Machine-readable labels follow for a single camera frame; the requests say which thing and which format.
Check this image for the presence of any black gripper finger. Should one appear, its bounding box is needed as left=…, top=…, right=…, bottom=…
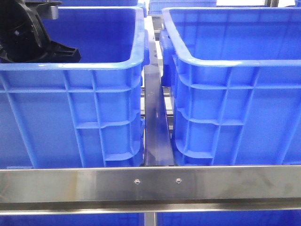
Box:
left=44, top=41, right=81, bottom=63

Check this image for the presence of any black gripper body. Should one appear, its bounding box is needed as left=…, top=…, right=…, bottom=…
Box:
left=0, top=0, right=62, bottom=63

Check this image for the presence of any large blue crate left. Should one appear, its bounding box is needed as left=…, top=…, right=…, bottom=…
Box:
left=0, top=7, right=149, bottom=169

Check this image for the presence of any large blue crate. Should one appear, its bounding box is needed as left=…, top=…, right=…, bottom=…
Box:
left=0, top=7, right=149, bottom=169
left=160, top=7, right=301, bottom=166

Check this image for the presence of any distant blue crate tall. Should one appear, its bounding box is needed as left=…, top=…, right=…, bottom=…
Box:
left=148, top=0, right=217, bottom=15

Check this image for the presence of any steel rack centre bar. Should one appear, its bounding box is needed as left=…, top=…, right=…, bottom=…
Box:
left=144, top=40, right=174, bottom=166

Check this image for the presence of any large blue crate right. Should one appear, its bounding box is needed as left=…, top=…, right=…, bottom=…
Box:
left=160, top=7, right=301, bottom=166

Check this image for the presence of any steel rack front rail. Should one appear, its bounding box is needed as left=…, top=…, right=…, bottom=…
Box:
left=0, top=165, right=301, bottom=215

